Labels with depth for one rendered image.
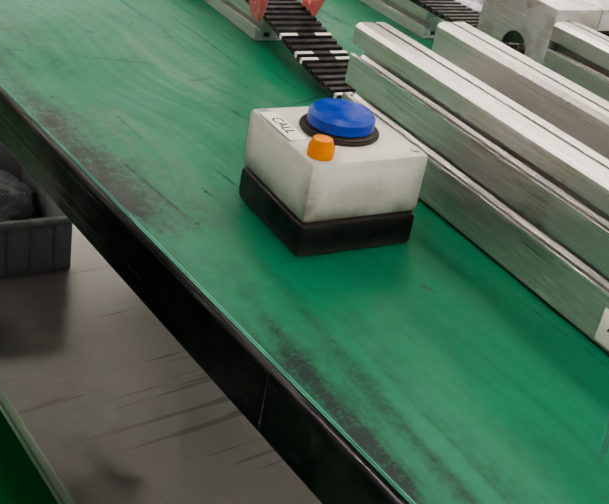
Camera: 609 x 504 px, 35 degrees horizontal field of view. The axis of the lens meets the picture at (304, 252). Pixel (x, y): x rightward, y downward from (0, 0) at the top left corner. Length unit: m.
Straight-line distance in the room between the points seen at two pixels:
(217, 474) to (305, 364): 0.77
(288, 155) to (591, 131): 0.20
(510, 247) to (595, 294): 0.07
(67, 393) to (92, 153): 0.72
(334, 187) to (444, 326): 0.10
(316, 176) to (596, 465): 0.21
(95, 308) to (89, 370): 0.15
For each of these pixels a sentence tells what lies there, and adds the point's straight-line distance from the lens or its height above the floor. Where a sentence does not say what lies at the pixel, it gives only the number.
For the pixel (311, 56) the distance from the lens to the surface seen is 0.84.
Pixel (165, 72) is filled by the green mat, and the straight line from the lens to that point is 0.80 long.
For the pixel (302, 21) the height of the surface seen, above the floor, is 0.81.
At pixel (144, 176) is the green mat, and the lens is 0.63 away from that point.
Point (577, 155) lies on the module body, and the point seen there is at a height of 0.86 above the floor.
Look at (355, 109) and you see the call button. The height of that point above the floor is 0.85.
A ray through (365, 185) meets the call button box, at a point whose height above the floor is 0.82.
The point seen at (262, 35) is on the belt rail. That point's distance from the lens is 0.92.
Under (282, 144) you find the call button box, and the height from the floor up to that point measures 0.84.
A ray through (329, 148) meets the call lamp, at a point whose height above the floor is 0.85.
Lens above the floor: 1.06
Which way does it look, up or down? 29 degrees down
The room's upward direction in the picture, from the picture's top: 10 degrees clockwise
